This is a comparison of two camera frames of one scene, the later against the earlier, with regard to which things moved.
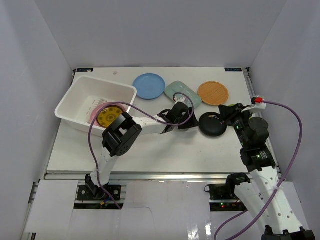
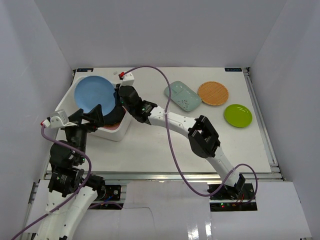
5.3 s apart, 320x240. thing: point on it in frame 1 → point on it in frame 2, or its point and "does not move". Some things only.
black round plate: (210, 124) → (115, 116)
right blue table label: (233, 69) does not move
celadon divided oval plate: (179, 89) does not move
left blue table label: (85, 70) does not move
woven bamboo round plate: (213, 93) does not move
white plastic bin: (85, 92) → (119, 131)
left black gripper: (186, 120) → (83, 124)
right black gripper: (226, 112) → (118, 101)
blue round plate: (149, 86) → (90, 91)
